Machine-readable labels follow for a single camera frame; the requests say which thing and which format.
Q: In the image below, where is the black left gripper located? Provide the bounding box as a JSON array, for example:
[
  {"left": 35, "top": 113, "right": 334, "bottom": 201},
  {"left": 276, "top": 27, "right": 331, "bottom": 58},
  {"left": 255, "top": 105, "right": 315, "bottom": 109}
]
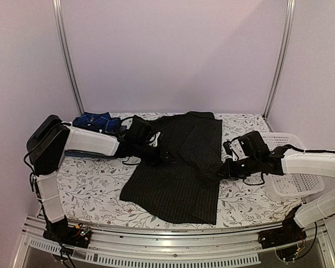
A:
[{"left": 133, "top": 141, "right": 177, "bottom": 168}]

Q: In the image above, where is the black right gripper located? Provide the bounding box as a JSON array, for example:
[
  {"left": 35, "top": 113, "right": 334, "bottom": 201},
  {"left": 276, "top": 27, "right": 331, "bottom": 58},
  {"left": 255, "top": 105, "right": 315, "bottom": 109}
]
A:
[{"left": 216, "top": 155, "right": 260, "bottom": 181}]

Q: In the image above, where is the black pinstriped long sleeve shirt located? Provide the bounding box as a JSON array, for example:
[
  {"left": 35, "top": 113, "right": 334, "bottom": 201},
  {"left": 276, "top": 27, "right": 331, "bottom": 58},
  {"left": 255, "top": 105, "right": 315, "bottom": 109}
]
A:
[{"left": 119, "top": 111, "right": 223, "bottom": 225}]

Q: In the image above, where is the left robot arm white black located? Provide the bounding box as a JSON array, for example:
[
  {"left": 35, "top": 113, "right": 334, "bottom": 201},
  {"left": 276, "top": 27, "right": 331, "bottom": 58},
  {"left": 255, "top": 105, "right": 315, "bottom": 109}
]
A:
[{"left": 23, "top": 114, "right": 174, "bottom": 242}]

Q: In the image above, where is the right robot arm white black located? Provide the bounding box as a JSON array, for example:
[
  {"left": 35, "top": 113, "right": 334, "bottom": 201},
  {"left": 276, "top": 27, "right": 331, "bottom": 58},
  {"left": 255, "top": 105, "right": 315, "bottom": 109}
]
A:
[{"left": 216, "top": 144, "right": 335, "bottom": 243}]

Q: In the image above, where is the white plastic laundry basket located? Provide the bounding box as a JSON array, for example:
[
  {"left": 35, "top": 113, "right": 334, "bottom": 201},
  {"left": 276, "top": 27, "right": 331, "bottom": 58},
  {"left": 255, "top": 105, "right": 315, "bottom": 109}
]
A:
[{"left": 261, "top": 132, "right": 325, "bottom": 200}]

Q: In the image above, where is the blue plaid folded shirt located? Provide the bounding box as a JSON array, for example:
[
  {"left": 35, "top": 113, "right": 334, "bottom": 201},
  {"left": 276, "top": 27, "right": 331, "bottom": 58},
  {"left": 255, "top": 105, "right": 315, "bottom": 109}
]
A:
[{"left": 72, "top": 112, "right": 122, "bottom": 135}]

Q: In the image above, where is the floral white tablecloth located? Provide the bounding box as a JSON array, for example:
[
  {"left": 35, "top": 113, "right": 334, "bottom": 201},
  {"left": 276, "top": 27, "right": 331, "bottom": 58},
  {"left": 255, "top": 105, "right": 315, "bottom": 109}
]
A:
[{"left": 38, "top": 112, "right": 307, "bottom": 229}]

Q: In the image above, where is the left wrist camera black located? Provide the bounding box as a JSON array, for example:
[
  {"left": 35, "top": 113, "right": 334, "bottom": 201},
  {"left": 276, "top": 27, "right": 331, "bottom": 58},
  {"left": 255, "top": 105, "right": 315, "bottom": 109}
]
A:
[{"left": 127, "top": 117, "right": 161, "bottom": 147}]

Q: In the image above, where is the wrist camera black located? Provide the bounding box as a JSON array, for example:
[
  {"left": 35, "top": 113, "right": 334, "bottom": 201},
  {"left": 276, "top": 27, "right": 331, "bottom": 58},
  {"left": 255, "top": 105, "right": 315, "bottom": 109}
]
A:
[
  {"left": 223, "top": 131, "right": 270, "bottom": 160},
  {"left": 127, "top": 117, "right": 161, "bottom": 147}
]

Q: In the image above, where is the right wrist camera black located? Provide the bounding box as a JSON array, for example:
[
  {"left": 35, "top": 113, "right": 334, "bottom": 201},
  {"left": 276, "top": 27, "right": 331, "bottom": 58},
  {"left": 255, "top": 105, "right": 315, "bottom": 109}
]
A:
[{"left": 223, "top": 131, "right": 270, "bottom": 160}]

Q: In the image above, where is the aluminium front rail frame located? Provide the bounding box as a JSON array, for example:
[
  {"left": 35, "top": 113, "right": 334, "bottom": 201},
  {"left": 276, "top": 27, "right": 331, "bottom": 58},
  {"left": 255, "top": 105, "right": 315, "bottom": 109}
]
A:
[{"left": 12, "top": 216, "right": 335, "bottom": 267}]

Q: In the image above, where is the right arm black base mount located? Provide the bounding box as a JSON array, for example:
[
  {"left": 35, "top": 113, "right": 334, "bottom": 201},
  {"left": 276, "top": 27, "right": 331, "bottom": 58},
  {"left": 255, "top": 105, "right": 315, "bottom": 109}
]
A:
[{"left": 258, "top": 209, "right": 307, "bottom": 262}]

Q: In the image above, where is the left aluminium frame post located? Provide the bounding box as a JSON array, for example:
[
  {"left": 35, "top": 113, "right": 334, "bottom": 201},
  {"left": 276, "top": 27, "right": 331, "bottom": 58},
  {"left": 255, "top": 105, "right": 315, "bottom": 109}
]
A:
[{"left": 52, "top": 0, "right": 84, "bottom": 115}]

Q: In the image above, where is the aluminium frame post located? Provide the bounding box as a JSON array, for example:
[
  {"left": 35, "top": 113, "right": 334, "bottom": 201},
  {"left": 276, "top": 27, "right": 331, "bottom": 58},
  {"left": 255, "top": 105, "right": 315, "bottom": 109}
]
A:
[
  {"left": 263, "top": 0, "right": 296, "bottom": 121},
  {"left": 52, "top": 0, "right": 84, "bottom": 115}
]

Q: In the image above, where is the right aluminium frame post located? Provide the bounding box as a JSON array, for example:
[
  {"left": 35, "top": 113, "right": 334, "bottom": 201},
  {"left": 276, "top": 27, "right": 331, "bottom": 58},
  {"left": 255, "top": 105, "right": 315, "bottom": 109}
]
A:
[{"left": 263, "top": 0, "right": 296, "bottom": 121}]

